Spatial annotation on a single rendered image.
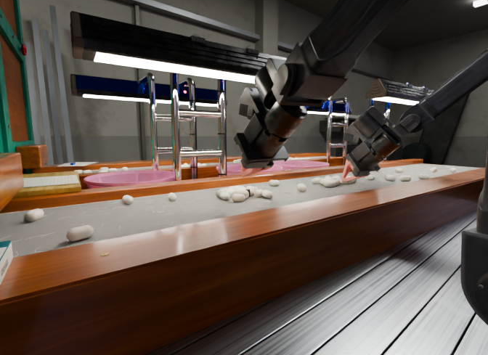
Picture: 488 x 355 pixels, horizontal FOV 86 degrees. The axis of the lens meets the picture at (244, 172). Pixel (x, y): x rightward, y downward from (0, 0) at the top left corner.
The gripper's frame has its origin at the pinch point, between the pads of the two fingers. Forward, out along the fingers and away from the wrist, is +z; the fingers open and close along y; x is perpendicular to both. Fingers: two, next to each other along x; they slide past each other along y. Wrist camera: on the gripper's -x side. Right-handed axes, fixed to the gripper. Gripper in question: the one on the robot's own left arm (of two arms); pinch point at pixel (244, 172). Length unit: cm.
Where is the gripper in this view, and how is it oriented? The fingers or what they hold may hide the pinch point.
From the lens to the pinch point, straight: 57.2
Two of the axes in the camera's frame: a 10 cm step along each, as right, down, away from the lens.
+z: -4.2, 5.6, 7.2
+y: -8.4, 0.7, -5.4
